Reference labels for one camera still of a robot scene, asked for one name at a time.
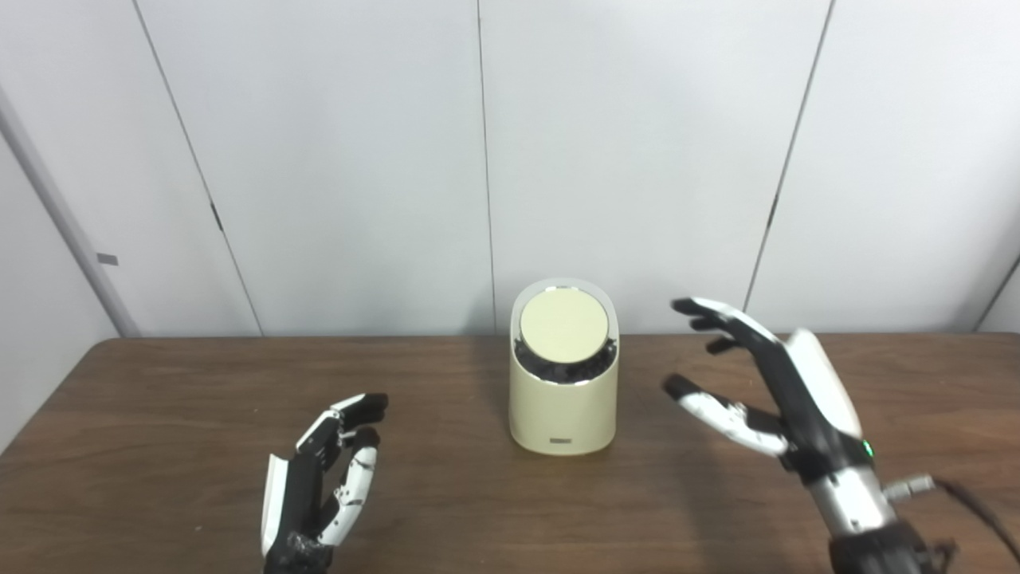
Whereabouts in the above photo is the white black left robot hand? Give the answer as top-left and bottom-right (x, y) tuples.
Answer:
(261, 392), (390, 574)

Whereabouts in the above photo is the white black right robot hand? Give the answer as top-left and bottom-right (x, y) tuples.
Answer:
(662, 297), (876, 483)

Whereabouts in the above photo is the cream-colored round bin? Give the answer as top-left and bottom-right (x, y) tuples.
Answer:
(508, 277), (620, 457)

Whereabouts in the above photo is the cream round bin lid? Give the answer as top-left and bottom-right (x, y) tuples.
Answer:
(520, 287), (610, 364)

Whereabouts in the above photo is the black bin liner bag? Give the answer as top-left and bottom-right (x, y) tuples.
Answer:
(514, 339), (618, 385)

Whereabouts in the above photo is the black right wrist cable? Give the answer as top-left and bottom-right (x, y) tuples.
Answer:
(885, 474), (1020, 551)

